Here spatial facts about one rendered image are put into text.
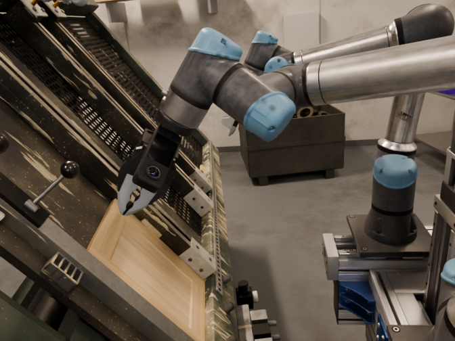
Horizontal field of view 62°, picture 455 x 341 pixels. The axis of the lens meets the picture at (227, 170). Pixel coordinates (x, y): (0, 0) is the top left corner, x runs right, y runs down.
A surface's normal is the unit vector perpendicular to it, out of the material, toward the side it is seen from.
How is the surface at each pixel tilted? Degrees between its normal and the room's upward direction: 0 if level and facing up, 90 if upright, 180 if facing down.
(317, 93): 110
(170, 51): 90
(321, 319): 0
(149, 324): 90
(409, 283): 0
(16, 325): 55
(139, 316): 90
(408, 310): 0
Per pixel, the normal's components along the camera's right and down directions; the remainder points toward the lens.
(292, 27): -0.11, 0.38
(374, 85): -0.41, 0.67
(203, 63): -0.24, 0.15
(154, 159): 0.53, -0.44
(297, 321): -0.09, -0.92
